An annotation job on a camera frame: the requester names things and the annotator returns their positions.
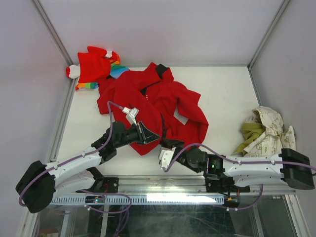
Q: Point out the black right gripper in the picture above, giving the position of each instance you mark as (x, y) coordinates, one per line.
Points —
(170, 143)

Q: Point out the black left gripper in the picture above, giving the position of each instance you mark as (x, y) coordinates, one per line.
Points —
(144, 136)

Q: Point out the red zip jacket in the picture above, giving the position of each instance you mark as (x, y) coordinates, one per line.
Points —
(166, 107)

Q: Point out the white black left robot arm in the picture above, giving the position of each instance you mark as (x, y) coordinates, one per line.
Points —
(42, 183)

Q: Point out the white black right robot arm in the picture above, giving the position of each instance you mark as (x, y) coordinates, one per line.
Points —
(229, 174)

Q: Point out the red rainbow-sleeved garment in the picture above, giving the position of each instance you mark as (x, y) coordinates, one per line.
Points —
(94, 65)

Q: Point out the white star-patterned green-lined garment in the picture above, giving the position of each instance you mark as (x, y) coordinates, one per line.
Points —
(264, 134)

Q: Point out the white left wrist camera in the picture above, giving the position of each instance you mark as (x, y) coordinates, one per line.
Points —
(131, 114)

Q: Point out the aluminium front rail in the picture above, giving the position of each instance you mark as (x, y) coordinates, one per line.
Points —
(151, 190)

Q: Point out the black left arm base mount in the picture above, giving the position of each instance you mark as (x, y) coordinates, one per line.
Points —
(104, 185)

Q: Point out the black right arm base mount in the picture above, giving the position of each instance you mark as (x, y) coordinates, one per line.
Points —
(224, 186)

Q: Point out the grey left corner post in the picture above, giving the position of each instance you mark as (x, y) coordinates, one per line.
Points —
(52, 31)

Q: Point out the grey aluminium corner post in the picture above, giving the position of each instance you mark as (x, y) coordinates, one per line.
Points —
(268, 33)

